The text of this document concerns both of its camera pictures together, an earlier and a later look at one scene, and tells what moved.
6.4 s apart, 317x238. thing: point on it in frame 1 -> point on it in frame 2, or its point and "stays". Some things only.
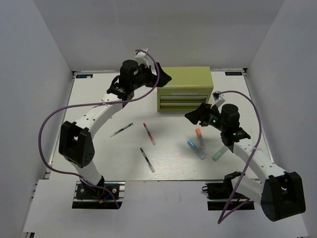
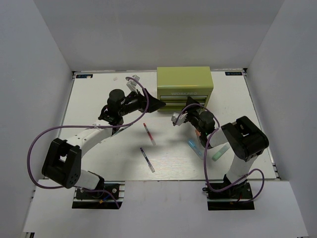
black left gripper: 152,77 -> 141,100
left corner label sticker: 88,76 stays
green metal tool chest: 189,87 stays
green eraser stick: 222,150 stays
